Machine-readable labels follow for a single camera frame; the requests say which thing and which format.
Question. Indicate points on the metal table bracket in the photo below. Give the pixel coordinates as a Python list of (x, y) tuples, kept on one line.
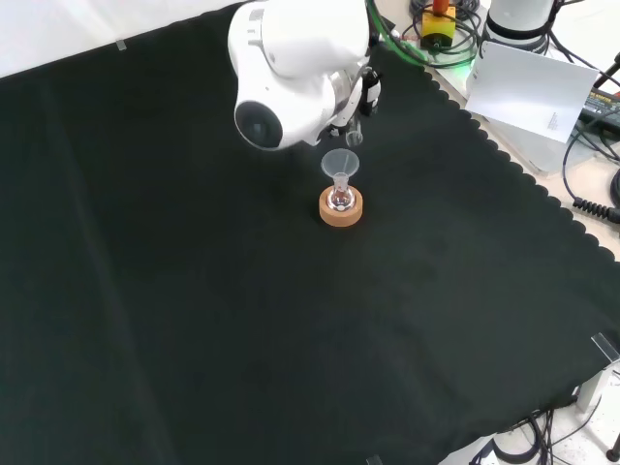
[(598, 382)]

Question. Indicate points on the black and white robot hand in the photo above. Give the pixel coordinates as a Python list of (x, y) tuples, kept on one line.
[(370, 92)]

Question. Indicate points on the clear round-bottom flask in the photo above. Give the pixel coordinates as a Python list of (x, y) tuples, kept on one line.
[(340, 196)]

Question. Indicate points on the black power adapter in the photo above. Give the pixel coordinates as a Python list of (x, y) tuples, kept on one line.
[(603, 109)]

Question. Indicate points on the black bench cloth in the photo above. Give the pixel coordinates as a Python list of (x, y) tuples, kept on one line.
[(194, 290)]

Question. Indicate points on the yellow stop button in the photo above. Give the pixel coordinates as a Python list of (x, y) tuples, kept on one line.
[(437, 29)]

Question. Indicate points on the clear glass graduated cylinder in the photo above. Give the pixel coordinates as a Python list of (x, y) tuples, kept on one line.
[(354, 135)]

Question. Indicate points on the clear tape piece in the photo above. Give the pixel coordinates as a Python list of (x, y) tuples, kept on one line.
[(121, 45)]

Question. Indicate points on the clear plastic funnel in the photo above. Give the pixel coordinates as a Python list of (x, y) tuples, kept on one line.
[(339, 162)]

